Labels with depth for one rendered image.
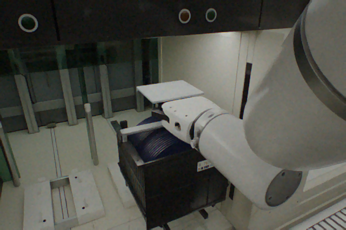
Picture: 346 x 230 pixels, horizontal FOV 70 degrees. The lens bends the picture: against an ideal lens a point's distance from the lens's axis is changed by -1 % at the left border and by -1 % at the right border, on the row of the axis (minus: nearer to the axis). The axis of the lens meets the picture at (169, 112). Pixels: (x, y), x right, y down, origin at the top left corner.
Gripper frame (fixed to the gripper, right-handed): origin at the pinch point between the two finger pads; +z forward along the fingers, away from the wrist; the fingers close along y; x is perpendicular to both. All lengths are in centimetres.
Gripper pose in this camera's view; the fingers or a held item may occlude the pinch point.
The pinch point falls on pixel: (170, 99)
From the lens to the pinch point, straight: 56.3
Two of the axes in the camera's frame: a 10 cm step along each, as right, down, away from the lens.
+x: 0.1, -9.1, -4.2
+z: -4.4, -3.8, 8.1
